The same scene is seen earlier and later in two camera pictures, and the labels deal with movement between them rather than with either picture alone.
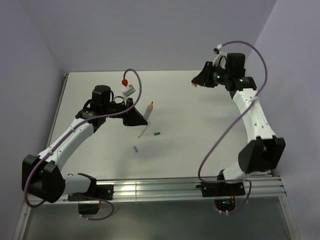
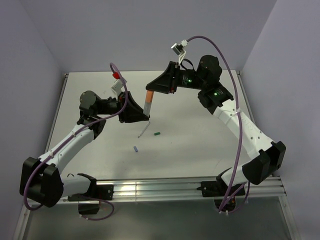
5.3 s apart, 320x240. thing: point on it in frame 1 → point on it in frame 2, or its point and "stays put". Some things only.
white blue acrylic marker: (144, 129) stays put
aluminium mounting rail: (186, 187) stays put
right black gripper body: (216, 76) → (186, 79)
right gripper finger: (202, 79) → (166, 82)
